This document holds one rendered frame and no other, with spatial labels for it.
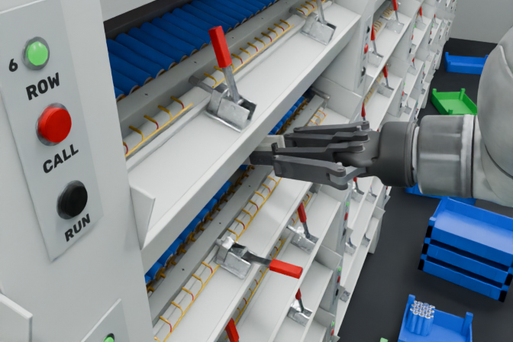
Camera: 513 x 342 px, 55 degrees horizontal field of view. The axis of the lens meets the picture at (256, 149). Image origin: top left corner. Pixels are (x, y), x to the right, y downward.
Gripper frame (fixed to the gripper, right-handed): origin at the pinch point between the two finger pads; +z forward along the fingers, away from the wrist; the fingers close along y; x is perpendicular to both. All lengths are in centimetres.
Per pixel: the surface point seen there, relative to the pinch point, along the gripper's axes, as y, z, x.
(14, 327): -40.9, -8.5, 13.1
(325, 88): 29.0, -0.3, -3.2
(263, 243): -8.3, -2.9, -8.5
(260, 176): -0.2, 0.1, -4.0
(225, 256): -14.1, -1.2, -6.0
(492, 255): 94, -28, -90
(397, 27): 82, -3, -7
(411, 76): 148, 4, -46
